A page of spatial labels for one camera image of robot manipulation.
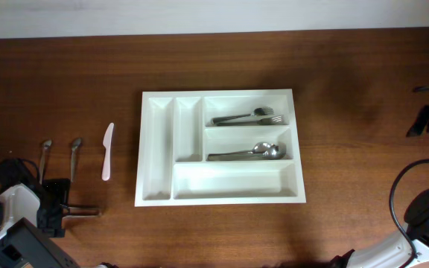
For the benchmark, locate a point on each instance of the white cutlery tray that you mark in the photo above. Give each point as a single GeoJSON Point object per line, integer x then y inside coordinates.
{"type": "Point", "coordinates": [176, 136]}

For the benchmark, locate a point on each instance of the small metal teaspoon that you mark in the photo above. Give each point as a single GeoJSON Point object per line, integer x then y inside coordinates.
{"type": "Point", "coordinates": [46, 146]}
{"type": "Point", "coordinates": [74, 148]}

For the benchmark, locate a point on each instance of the pink plastic knife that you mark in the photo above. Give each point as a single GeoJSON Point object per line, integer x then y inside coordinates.
{"type": "Point", "coordinates": [107, 143]}

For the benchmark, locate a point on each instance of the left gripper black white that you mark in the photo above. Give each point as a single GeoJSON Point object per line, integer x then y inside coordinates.
{"type": "Point", "coordinates": [60, 187]}

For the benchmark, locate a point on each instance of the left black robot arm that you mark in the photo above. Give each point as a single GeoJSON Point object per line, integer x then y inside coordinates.
{"type": "Point", "coordinates": [31, 216]}

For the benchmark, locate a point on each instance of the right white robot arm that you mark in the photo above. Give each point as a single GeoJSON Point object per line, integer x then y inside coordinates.
{"type": "Point", "coordinates": [409, 246]}

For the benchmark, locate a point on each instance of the metal fork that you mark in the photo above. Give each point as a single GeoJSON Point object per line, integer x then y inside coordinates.
{"type": "Point", "coordinates": [263, 121]}
{"type": "Point", "coordinates": [256, 112]}

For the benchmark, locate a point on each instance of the large metal spoon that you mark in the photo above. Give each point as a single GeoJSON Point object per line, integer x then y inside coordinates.
{"type": "Point", "coordinates": [275, 152]}
{"type": "Point", "coordinates": [258, 149]}

